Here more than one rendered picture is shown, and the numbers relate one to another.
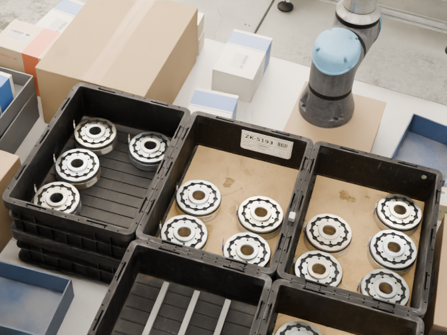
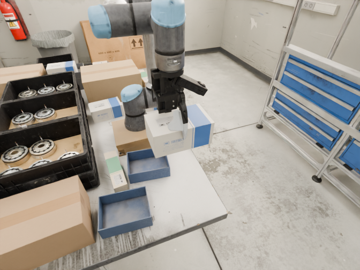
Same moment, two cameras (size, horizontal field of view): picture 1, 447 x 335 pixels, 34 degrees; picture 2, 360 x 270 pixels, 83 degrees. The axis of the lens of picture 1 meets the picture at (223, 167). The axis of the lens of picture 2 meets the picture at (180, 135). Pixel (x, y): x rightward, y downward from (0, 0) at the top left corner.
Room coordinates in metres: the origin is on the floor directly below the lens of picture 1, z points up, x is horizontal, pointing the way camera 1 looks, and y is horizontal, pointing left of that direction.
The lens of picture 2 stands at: (1.09, -1.18, 1.52)
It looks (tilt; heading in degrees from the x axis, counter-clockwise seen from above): 41 degrees down; 52
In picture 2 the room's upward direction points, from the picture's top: straight up
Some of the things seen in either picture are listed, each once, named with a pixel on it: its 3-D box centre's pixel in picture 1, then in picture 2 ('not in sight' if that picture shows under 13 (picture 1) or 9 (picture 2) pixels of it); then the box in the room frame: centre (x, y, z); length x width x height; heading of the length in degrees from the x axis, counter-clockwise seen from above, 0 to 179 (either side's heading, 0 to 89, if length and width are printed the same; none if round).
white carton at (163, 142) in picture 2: not in sight; (178, 129); (1.41, -0.76, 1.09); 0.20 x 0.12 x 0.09; 163
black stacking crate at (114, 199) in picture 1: (104, 169); (45, 93); (1.12, 0.28, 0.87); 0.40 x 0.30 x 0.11; 167
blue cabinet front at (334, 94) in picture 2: not in sight; (308, 100); (2.90, -0.65, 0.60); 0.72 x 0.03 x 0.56; 73
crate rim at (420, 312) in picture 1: (364, 223); (35, 147); (0.98, -0.31, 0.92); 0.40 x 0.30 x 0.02; 167
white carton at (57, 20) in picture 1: (65, 31); not in sight; (1.76, 0.51, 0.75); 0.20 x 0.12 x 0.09; 158
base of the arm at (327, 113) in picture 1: (328, 95); (136, 117); (1.48, -0.26, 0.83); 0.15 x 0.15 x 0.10
